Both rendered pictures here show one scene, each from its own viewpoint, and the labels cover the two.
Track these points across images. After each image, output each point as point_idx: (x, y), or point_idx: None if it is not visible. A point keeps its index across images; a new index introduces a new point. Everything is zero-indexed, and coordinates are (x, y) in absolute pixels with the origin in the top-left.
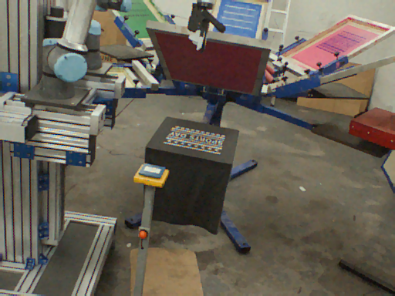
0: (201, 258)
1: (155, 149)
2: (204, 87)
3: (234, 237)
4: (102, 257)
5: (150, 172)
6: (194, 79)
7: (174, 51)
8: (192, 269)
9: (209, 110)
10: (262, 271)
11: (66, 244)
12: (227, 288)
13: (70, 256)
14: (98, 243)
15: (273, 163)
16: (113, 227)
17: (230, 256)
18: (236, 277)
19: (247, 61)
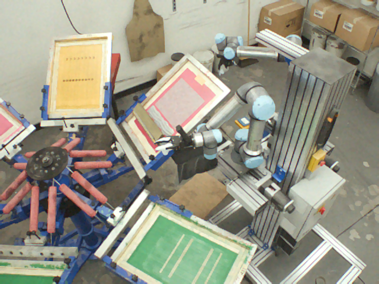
0: (167, 196)
1: (223, 136)
2: (120, 163)
3: (139, 190)
4: (234, 200)
5: (247, 119)
6: (151, 144)
7: (198, 109)
8: (182, 191)
9: (127, 166)
10: (150, 170)
11: (244, 223)
12: (177, 174)
13: (247, 213)
14: (229, 210)
15: (1, 233)
16: (211, 218)
17: (152, 187)
18: (166, 176)
19: (177, 78)
